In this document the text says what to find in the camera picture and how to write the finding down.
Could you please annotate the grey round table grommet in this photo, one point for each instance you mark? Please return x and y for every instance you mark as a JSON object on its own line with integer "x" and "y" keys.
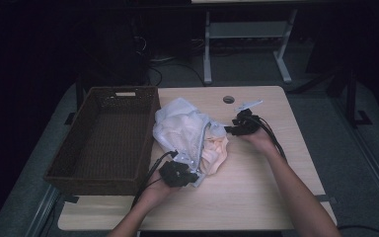
{"x": 228, "y": 99}

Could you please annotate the brown wicker basket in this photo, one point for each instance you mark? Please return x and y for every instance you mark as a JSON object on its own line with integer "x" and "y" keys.
{"x": 112, "y": 184}

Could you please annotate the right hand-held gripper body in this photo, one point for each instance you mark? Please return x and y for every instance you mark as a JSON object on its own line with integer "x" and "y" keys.
{"x": 248, "y": 123}

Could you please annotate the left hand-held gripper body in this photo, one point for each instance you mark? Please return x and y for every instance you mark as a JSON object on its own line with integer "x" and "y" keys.
{"x": 174, "y": 174}

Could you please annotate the white metal desk frame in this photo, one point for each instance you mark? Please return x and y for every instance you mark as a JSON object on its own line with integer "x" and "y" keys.
{"x": 246, "y": 30}

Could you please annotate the black metal stand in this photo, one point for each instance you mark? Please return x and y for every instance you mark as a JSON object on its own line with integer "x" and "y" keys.
{"x": 351, "y": 95}

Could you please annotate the person's right hand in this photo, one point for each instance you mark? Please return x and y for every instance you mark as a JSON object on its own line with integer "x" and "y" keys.
{"x": 263, "y": 141}

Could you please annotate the white mesh laundry bag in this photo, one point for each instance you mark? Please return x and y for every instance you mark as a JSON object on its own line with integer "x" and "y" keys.
{"x": 181, "y": 128}

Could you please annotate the person's left hand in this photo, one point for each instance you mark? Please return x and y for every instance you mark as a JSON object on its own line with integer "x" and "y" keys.
{"x": 159, "y": 194}

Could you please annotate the cream cloth garment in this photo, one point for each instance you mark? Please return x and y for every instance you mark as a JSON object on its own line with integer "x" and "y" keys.
{"x": 215, "y": 154}

